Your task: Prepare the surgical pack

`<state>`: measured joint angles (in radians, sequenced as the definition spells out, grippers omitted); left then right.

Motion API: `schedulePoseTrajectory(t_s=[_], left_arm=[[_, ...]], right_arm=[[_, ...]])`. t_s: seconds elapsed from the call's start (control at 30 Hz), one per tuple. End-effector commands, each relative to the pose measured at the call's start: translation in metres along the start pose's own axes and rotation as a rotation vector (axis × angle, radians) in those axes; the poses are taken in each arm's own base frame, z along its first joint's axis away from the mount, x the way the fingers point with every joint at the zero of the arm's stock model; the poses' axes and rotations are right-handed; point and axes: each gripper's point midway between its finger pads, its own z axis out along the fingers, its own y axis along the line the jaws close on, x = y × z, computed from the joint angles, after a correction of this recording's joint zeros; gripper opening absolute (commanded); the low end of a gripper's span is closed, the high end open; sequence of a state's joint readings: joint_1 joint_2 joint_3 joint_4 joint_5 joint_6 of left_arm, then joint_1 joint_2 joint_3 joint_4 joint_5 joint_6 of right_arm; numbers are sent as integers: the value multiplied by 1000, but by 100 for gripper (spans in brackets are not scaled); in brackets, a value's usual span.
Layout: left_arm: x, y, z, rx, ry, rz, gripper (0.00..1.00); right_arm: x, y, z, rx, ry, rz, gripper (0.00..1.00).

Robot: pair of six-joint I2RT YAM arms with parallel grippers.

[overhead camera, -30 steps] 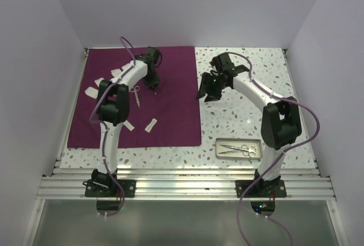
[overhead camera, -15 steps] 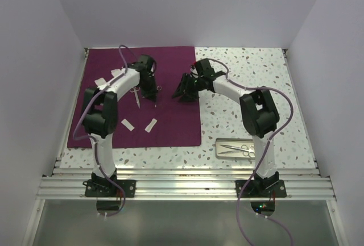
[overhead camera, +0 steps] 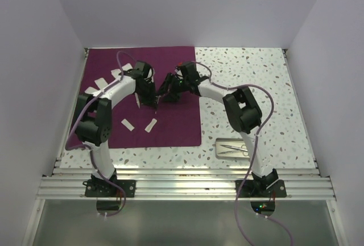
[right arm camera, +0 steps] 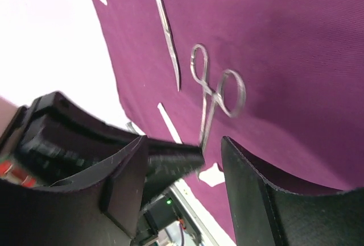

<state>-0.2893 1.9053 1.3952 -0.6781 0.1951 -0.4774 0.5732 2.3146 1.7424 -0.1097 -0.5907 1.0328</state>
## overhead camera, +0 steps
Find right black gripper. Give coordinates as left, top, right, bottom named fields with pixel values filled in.
left=155, top=73, right=189, bottom=103

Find steel scissors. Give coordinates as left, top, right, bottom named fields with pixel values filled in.
left=217, top=149, right=247, bottom=156
left=220, top=144, right=248, bottom=152

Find steel forceps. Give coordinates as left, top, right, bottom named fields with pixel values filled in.
left=155, top=87, right=170, bottom=113

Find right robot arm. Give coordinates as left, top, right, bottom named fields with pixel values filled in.
left=156, top=62, right=278, bottom=197

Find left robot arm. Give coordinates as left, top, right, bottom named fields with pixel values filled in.
left=71, top=61, right=157, bottom=197

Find white strip right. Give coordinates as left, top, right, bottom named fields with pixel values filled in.
left=144, top=118, right=157, bottom=133

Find white strip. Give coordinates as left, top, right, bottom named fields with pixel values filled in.
left=121, top=119, right=135, bottom=131
left=144, top=118, right=157, bottom=133

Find white strip left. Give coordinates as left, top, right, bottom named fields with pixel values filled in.
left=121, top=119, right=135, bottom=131

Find purple cloth mat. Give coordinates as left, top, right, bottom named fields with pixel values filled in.
left=80, top=47, right=201, bottom=148

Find white gauze pad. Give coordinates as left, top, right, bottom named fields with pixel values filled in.
left=84, top=86, right=97, bottom=94
left=110, top=69, right=122, bottom=78
left=94, top=77, right=108, bottom=90
left=122, top=63, right=133, bottom=71

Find white gauze pad far left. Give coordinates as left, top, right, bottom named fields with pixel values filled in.
left=84, top=86, right=97, bottom=94

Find metal tray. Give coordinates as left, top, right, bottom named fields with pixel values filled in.
left=215, top=137, right=255, bottom=160

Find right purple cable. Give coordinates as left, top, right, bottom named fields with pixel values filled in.
left=193, top=61, right=293, bottom=246

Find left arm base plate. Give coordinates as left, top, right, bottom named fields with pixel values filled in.
left=82, top=180, right=137, bottom=198

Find aluminium rail frame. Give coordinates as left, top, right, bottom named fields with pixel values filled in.
left=36, top=168, right=336, bottom=201

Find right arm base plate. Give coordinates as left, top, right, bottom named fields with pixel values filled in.
left=238, top=180, right=287, bottom=198

